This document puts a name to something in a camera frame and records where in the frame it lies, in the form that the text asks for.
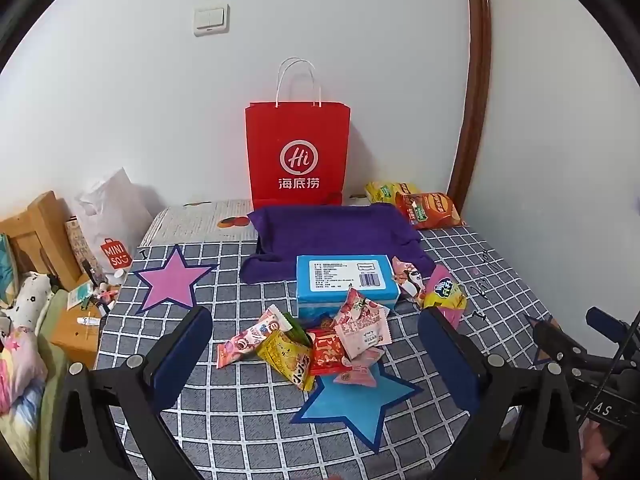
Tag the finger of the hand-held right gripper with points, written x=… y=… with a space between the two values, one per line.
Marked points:
x=610 y=322
x=555 y=340

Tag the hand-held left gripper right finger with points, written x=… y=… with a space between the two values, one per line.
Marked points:
x=447 y=360

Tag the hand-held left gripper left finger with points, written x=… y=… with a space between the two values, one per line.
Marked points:
x=182 y=350

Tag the yellow and pink crisps packet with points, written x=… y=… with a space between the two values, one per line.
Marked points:
x=445 y=295

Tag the long pink wafer packet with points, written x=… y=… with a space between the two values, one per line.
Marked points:
x=250 y=337

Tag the panda print snack packet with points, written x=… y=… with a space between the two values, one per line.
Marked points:
x=410 y=280

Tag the pink pillow snack packet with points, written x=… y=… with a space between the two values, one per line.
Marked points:
x=357 y=372

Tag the white strawberry snack packet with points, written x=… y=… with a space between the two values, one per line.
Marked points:
x=360 y=327

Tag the yellow snack packet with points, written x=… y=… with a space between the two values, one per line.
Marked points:
x=287 y=355

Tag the red snack packet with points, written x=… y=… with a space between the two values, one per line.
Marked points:
x=327 y=355

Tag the purple cloth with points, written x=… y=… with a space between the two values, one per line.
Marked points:
x=325 y=230

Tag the person's right hand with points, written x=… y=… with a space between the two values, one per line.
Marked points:
x=595 y=452

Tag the pink paper star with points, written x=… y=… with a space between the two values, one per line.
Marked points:
x=170 y=280

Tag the grey checked bed sheet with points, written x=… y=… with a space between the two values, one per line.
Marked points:
x=250 y=410

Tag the blue paper star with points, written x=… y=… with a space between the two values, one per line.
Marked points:
x=345 y=410

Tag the wooden nightstand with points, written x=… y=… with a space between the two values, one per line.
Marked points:
x=70 y=330

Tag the newspaper print pillow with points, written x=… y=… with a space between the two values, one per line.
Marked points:
x=195 y=222

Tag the blue tissue pack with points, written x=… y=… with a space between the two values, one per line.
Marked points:
x=345 y=272

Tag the patterned cardboard box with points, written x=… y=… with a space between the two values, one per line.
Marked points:
x=82 y=255

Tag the white plastic bag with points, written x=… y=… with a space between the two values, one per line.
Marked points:
x=115 y=215

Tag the orange chip bag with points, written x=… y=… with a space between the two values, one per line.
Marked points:
x=430 y=210

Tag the white floral cushion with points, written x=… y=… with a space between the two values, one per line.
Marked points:
x=32 y=295

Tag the colourful quilt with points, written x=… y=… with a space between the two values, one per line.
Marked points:
x=20 y=375

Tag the yellow chip bag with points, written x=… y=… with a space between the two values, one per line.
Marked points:
x=387 y=192

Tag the wooden chair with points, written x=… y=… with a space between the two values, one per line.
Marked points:
x=40 y=230

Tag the teal patterned pillow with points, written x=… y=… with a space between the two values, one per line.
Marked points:
x=7 y=270

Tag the red paper bag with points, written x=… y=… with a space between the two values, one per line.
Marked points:
x=300 y=130

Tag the brown wooden door frame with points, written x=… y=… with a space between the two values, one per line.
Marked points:
x=481 y=60

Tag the white light switch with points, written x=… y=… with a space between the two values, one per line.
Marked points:
x=211 y=20

